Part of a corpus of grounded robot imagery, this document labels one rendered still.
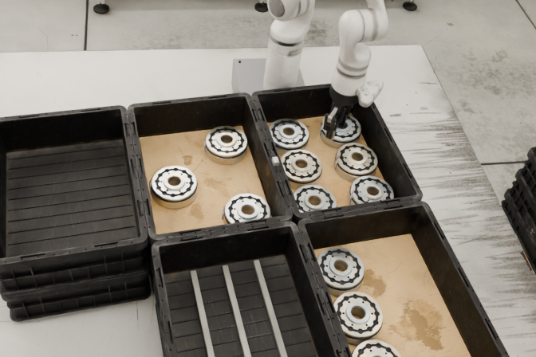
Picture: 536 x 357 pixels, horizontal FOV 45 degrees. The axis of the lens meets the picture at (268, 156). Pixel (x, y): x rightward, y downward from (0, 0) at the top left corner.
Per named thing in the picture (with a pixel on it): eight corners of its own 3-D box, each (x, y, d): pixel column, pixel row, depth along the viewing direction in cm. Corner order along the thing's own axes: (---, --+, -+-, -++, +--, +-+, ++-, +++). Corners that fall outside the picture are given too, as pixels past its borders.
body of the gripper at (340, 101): (341, 66, 155) (334, 96, 162) (325, 85, 149) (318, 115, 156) (369, 80, 153) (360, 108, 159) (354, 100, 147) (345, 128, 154)
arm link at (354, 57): (335, 80, 144) (372, 76, 146) (349, 25, 133) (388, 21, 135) (325, 60, 148) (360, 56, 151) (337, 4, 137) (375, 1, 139)
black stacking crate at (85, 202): (1, 154, 155) (-9, 120, 146) (128, 139, 162) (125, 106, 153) (0, 299, 129) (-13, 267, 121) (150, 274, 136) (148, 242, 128)
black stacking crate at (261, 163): (129, 139, 162) (127, 106, 153) (246, 126, 169) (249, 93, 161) (152, 273, 136) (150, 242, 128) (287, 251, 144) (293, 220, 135)
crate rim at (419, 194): (249, 98, 162) (250, 91, 160) (360, 87, 169) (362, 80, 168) (293, 225, 137) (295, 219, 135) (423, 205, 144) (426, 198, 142)
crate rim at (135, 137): (127, 111, 155) (126, 103, 153) (249, 98, 162) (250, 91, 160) (150, 249, 129) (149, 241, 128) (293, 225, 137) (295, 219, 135)
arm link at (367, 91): (367, 109, 147) (373, 89, 142) (324, 88, 150) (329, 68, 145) (384, 88, 152) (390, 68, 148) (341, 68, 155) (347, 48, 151)
